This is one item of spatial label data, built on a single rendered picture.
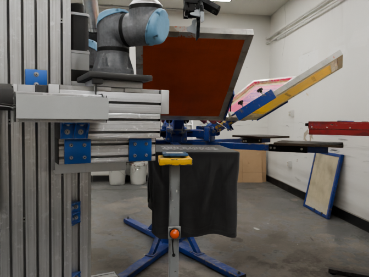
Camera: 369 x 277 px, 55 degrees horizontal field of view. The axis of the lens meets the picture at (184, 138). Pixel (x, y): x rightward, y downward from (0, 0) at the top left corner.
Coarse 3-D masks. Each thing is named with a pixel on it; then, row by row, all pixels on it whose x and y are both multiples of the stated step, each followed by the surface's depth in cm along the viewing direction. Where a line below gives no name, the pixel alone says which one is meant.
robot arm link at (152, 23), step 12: (144, 0) 118; (156, 0) 121; (132, 12) 120; (144, 12) 118; (156, 12) 118; (132, 24) 120; (144, 24) 118; (156, 24) 118; (168, 24) 125; (132, 36) 122; (144, 36) 120; (156, 36) 120
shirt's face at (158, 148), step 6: (156, 150) 177; (162, 150) 178; (168, 150) 178; (174, 150) 178; (180, 150) 179; (186, 150) 179; (192, 150) 180; (198, 150) 180; (204, 150) 181; (210, 150) 181; (216, 150) 182; (222, 150) 182; (228, 150) 183
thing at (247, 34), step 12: (168, 36) 174; (180, 36) 175; (192, 36) 175; (204, 36) 175; (216, 36) 176; (228, 36) 176; (240, 36) 176; (252, 36) 177; (240, 60) 192; (240, 72) 201; (228, 96) 221
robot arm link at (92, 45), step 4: (88, 40) 169; (92, 40) 171; (88, 44) 169; (92, 44) 170; (96, 44) 173; (88, 48) 169; (92, 48) 170; (96, 48) 172; (92, 52) 170; (96, 52) 172; (92, 56) 170; (96, 56) 173; (92, 60) 171; (92, 64) 171
